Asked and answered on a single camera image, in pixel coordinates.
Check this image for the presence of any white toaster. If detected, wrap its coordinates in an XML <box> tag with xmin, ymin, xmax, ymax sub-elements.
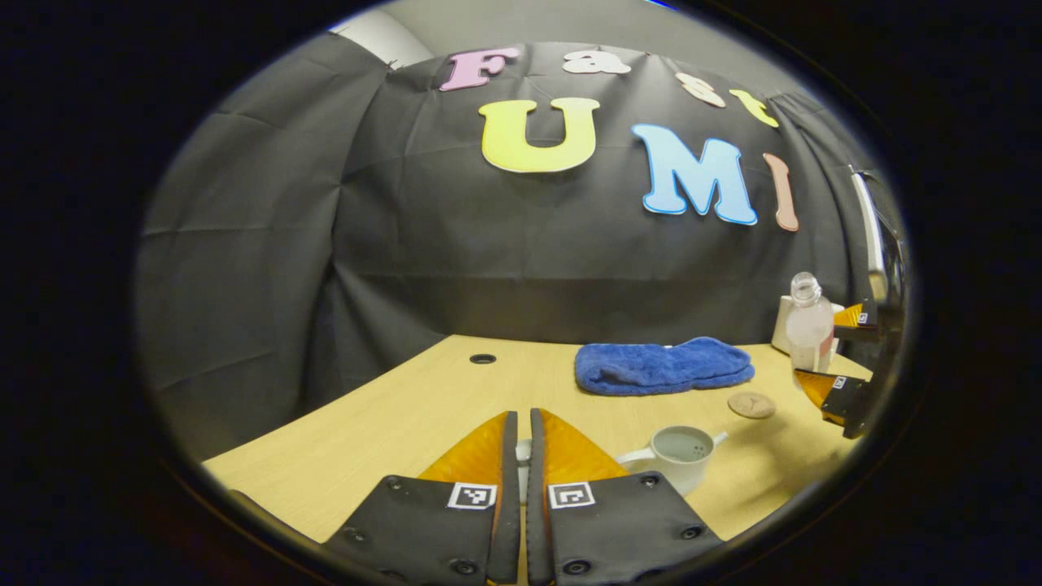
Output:
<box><xmin>771</xmin><ymin>295</ymin><xmax>845</xmax><ymax>356</ymax></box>

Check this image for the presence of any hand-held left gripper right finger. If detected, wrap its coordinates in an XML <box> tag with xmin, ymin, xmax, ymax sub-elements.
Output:
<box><xmin>526</xmin><ymin>408</ymin><xmax>724</xmax><ymax>586</ymax></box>

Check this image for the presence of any clear plastic water bottle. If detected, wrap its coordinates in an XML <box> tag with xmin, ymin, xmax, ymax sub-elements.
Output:
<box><xmin>786</xmin><ymin>272</ymin><xmax>834</xmax><ymax>390</ymax></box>

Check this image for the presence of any white ceramic teacup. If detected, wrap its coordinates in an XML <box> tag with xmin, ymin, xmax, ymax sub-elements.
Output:
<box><xmin>616</xmin><ymin>426</ymin><xmax>728</xmax><ymax>497</ymax></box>

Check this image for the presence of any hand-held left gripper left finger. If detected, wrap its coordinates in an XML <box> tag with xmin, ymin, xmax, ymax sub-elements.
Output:
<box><xmin>326</xmin><ymin>411</ymin><xmax>520</xmax><ymax>586</ymax></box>

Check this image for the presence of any blue towel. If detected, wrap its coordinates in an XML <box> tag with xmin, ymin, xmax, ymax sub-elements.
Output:
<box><xmin>575</xmin><ymin>336</ymin><xmax>755</xmax><ymax>397</ymax></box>

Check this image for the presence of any round cork coaster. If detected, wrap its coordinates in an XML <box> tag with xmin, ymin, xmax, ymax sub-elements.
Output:
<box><xmin>728</xmin><ymin>392</ymin><xmax>777</xmax><ymax>420</ymax></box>

